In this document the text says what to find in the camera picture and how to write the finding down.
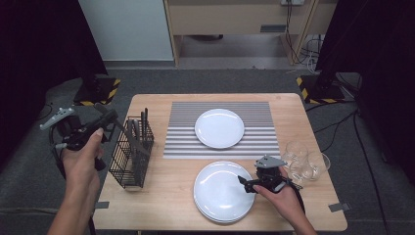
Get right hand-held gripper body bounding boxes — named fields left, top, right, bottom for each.
left=254, top=154, right=303, bottom=194

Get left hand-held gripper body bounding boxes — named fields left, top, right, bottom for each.
left=39, top=107, right=99, bottom=153

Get clear drinking glass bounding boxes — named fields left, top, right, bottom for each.
left=301, top=151, right=332, bottom=182
left=288, top=165, right=307, bottom=192
left=281, top=140, right=309, bottom=169

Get stack of white plates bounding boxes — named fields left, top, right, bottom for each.
left=193, top=161, right=256, bottom=224

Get single white plate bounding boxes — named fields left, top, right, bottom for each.
left=194, top=108, right=246, bottom=150

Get black wire cutlery basket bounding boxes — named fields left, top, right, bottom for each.
left=108, top=116, right=155, bottom=190

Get person's right hand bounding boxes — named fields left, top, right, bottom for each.
left=253, top=167, right=305, bottom=226

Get person's left hand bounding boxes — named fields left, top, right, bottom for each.
left=61, top=127, right=106, bottom=197

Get black tape floor mark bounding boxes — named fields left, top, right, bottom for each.
left=103, top=121, right=117, bottom=143

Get hazard-striped stand base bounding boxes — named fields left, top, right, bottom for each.
left=296, top=73, right=346, bottom=106
left=72, top=76, right=121, bottom=107

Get striped gray placemat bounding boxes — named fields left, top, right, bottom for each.
left=162, top=101, right=282, bottom=161

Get white partition panel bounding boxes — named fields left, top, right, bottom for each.
left=77, top=0, right=174, bottom=62

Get black curtain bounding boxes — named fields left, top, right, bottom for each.
left=0, top=0, right=109, bottom=170
left=314, top=0, right=415, bottom=185

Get light wooden desk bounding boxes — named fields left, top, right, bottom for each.
left=162, top=0, right=337, bottom=67

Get left hand-held gripper cable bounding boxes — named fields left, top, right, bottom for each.
left=48, top=125, right=97, bottom=235

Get hand-held gripper cable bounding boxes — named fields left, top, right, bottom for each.
left=48, top=125, right=97, bottom=235
left=287, top=182, right=306, bottom=217

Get right hand-held gripper cable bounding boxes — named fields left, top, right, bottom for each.
left=287, top=182, right=306, bottom=217

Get tangle of white cables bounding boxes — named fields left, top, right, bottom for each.
left=298, top=33, right=324, bottom=73

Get black hanging cables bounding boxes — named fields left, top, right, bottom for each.
left=285, top=3, right=306, bottom=65

